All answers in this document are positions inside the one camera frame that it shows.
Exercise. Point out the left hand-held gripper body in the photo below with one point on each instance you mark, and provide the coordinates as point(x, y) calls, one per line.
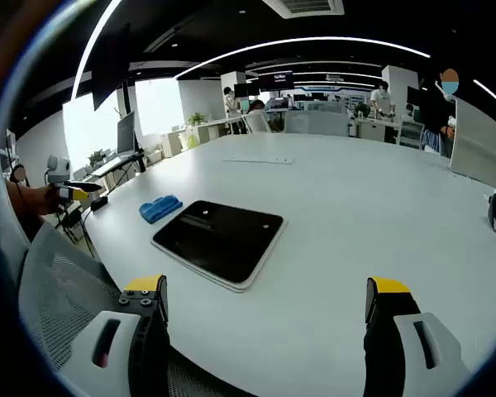
point(58, 168)

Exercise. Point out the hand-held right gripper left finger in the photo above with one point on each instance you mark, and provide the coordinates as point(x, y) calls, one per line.
point(107, 372)

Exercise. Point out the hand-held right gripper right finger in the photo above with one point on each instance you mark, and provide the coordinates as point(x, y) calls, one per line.
point(401, 364)

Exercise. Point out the blue cleaning cloth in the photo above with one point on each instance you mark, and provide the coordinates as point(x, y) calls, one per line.
point(159, 207)

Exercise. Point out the black tablet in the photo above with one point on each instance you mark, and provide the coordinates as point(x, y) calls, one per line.
point(223, 242)

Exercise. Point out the person's left hand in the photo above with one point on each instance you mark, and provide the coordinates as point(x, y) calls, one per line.
point(51, 200)

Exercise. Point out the grey computer monitor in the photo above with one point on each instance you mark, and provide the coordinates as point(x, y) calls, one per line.
point(126, 134)

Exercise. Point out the grey mesh office chair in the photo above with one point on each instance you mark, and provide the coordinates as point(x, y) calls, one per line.
point(62, 281)

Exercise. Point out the hanging black screen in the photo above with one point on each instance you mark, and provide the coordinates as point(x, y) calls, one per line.
point(111, 66)

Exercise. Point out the green potted plant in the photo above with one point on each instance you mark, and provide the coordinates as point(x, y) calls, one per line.
point(197, 119)

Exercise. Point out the white flat strip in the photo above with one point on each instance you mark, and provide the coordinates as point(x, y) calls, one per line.
point(258, 160)

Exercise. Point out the white office chair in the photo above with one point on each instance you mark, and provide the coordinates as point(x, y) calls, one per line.
point(256, 122)

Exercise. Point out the grey office partition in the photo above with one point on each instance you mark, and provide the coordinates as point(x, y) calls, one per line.
point(314, 123)

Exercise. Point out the grey desk divider panel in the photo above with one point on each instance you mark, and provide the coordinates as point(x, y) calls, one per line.
point(483, 140)

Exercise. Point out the long curved ceiling light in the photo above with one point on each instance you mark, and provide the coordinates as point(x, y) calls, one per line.
point(301, 40)

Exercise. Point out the ceiling air vent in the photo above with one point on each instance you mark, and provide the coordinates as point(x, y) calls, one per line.
point(301, 7)

